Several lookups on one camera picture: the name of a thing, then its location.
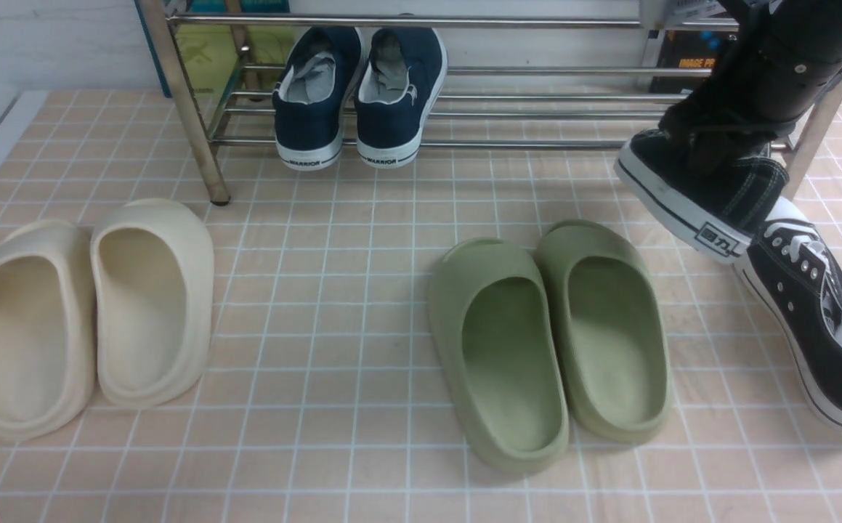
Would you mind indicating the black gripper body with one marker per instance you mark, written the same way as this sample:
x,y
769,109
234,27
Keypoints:
x,y
763,83

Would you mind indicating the black canvas sneaker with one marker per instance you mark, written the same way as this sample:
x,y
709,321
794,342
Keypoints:
x,y
716,214
790,270

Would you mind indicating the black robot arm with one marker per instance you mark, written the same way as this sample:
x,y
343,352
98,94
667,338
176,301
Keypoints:
x,y
784,15

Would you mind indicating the silver metal shoe rack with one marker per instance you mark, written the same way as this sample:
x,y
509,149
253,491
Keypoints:
x,y
161,26

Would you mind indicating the black book orange lettering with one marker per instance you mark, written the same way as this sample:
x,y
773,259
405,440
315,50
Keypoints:
x,y
681,49

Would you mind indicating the right green foam slide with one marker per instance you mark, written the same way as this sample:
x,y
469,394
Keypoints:
x,y
608,331

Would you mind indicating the green foam slide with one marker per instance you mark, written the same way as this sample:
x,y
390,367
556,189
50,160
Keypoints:
x,y
608,331
489,318

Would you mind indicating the right navy canvas sneaker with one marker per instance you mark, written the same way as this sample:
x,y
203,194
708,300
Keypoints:
x,y
404,76

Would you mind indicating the navy canvas sneaker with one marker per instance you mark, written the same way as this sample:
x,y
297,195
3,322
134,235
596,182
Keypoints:
x,y
320,76
404,76

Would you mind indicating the left green foam slide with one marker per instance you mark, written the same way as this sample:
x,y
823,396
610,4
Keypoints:
x,y
489,318

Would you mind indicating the left navy canvas sneaker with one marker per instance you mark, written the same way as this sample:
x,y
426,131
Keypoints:
x,y
320,76

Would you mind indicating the yellow green box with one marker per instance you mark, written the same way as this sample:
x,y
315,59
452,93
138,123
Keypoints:
x,y
207,50

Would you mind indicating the right cream foam slide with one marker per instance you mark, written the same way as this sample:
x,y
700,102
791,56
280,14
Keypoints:
x,y
153,271

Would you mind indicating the cream foam slide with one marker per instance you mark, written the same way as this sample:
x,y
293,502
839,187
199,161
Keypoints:
x,y
47,338
153,271

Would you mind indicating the left cream foam slide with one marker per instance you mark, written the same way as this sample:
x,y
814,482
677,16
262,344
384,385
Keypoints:
x,y
47,338

